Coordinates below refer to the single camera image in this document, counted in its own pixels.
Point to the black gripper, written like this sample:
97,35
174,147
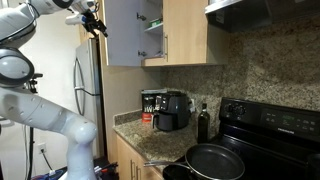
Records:
90,18

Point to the light wood cupboard door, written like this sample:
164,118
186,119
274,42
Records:
186,33
123,33

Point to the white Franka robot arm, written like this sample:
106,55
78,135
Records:
33,110

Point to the light wood cupboard body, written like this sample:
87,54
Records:
218,46

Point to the stainless steel fridge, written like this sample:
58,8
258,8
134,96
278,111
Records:
87,73

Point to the green box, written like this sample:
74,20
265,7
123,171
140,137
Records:
156,22

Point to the red container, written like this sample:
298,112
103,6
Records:
147,117

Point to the black air fryer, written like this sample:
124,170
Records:
173,113

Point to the white backsplash outlet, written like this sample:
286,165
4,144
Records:
192,105

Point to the light wood base cabinet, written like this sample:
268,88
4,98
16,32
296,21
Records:
125,156

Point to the black tripod stand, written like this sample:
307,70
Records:
30,150

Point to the dark oil bottle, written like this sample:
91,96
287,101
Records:
203,128

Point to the range hood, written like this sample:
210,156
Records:
246,15

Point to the small black frying pan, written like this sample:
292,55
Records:
176,173

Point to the large black frying pan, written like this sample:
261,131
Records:
216,163

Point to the black electric stove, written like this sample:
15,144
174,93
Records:
273,150

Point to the white wall outlet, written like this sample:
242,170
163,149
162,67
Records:
42,148

